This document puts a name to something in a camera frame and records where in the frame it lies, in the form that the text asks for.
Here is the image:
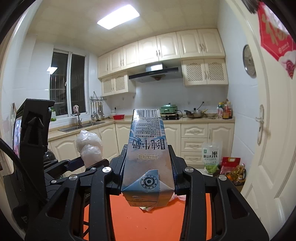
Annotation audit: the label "round table orange cloth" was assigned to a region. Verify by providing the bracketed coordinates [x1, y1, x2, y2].
[82, 193, 213, 241]

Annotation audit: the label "red basin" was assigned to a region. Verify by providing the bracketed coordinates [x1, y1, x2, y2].
[113, 114, 125, 120]

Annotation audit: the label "hanging utensil rack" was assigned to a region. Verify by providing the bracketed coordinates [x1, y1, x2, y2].
[90, 91, 107, 122]

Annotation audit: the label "green electric cooker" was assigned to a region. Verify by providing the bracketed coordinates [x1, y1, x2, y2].
[160, 103, 178, 114]

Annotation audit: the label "door handle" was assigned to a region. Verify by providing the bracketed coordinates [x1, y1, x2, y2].
[255, 104, 264, 145]

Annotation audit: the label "window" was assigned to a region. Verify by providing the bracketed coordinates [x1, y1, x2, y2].
[49, 50, 87, 117]

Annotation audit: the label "range hood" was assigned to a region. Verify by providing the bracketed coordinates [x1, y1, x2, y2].
[128, 63, 182, 83]

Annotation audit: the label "black rice cooker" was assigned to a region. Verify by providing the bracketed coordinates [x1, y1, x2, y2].
[43, 149, 56, 163]

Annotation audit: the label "pink translucent plastic bag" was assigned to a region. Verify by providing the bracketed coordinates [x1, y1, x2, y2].
[169, 193, 186, 202]

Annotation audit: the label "white door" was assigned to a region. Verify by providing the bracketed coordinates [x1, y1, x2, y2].
[227, 1, 295, 238]

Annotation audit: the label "cardboard box with oil bottles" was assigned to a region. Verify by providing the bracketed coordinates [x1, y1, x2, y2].
[220, 164, 246, 192]

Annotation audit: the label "green dish soap bottle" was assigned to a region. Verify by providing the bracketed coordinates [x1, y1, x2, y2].
[51, 107, 57, 121]

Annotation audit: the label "upper cabinets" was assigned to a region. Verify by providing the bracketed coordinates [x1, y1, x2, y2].
[98, 29, 228, 96]

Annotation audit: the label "white plastic bag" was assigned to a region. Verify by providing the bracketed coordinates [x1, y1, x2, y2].
[76, 130, 103, 168]

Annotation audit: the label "ceiling light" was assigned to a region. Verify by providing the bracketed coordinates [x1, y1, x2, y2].
[97, 4, 140, 30]

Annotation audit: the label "wok with lid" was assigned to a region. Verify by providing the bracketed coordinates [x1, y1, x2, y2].
[184, 102, 207, 118]

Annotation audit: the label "red fu paper decoration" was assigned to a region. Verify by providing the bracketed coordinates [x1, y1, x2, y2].
[257, 3, 295, 78]

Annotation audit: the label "rice bag on floor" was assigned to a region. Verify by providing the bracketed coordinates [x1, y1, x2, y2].
[202, 142, 222, 174]

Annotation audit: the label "milk carton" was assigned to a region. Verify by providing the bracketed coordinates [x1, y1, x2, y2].
[121, 109, 175, 208]

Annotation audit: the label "condiment bottles group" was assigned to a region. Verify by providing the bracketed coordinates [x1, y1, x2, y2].
[217, 99, 232, 120]

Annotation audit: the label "gas stove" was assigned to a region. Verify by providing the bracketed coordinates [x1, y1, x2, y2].
[161, 113, 180, 120]

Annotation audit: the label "sink faucet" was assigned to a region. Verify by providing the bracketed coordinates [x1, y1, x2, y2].
[72, 105, 82, 128]

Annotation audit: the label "glutinous rice flour bag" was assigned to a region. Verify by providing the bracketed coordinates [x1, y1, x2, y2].
[140, 207, 152, 211]

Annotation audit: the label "lower cabinets with counter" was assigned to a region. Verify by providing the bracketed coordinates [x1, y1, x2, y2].
[48, 117, 235, 169]

